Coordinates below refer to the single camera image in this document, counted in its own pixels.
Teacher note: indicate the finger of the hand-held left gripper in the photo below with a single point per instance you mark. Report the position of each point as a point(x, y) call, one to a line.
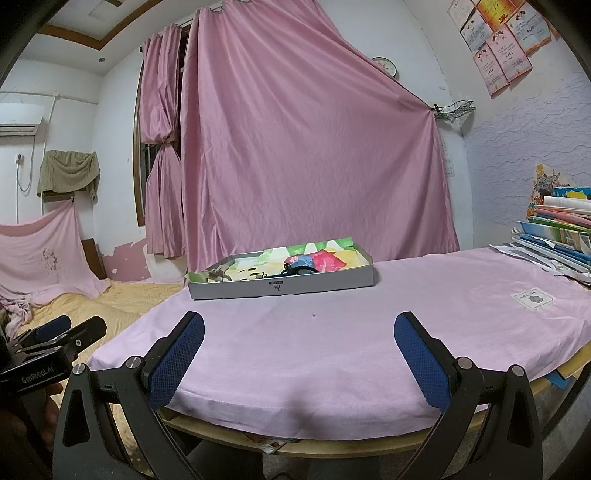
point(87, 334)
point(53, 326)

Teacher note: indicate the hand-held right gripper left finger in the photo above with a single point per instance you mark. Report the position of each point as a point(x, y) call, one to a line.
point(178, 360)

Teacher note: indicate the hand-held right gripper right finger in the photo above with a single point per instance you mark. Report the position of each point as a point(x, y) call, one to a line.
point(422, 360)

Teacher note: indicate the grey shallow cardboard box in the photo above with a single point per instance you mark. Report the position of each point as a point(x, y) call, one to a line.
point(277, 288)

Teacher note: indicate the person's left hand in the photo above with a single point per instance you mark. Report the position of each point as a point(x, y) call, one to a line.
point(14, 424)

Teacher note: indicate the yellow fuzzy blanket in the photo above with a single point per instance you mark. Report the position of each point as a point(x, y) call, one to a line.
point(129, 295)

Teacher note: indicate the wooden round table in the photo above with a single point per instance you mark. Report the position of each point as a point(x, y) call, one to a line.
point(207, 423)

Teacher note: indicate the draped pink sheet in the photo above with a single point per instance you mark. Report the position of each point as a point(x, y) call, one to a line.
point(46, 249)

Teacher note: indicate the colourful printed cloth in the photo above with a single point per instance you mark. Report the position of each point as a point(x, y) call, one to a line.
point(328, 261)

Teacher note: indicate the green hanging towel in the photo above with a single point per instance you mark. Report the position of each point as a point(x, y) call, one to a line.
point(69, 175)

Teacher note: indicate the stack of books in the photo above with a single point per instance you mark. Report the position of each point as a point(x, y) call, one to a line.
point(558, 235)

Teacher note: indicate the cartoon printed board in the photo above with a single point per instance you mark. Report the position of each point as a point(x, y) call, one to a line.
point(542, 184)

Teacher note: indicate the white air conditioner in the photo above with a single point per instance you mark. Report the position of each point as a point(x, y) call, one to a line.
point(18, 116)

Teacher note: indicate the large pink curtain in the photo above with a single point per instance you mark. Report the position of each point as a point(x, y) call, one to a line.
point(300, 138)

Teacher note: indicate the tied pink window curtain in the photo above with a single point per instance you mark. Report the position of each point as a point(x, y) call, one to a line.
point(161, 92)

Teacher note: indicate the wooden window frame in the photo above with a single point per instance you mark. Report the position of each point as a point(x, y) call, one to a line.
point(138, 161)

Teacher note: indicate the round wall clock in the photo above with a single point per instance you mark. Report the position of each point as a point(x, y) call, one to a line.
point(388, 67)

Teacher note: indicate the cluster of wall certificates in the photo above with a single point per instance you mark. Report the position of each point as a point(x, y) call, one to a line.
point(501, 46)

